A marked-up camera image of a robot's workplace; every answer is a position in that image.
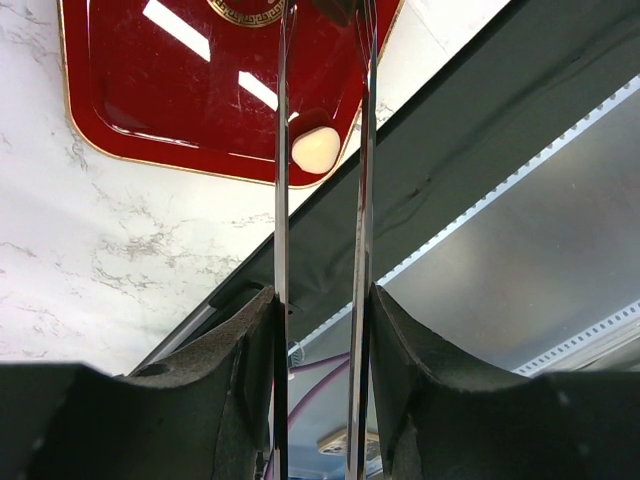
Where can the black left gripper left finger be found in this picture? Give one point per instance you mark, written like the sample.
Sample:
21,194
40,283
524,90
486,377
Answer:
199,413

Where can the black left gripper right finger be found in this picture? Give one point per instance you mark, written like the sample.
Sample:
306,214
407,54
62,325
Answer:
444,414

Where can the white rounded chocolate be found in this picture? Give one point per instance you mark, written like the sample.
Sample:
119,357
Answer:
316,151

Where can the metal tongs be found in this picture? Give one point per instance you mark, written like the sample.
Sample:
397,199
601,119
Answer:
366,31

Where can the dark heart chocolate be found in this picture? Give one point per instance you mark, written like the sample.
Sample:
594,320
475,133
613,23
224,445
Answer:
340,12

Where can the red rectangular tray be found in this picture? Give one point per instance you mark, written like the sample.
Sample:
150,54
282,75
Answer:
192,85

